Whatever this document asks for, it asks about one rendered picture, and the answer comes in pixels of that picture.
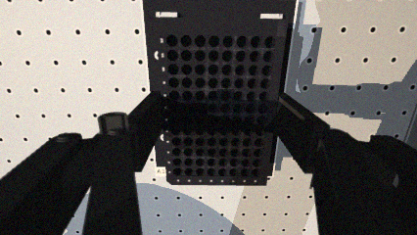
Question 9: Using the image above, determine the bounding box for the black well plate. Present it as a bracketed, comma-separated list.
[156, 17, 288, 186]

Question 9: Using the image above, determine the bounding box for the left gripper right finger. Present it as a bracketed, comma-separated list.
[274, 92, 417, 235]

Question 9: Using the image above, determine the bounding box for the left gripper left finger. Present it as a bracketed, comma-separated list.
[0, 91, 162, 235]

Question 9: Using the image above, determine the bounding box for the grey flat rectangular plate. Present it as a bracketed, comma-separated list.
[0, 0, 417, 235]

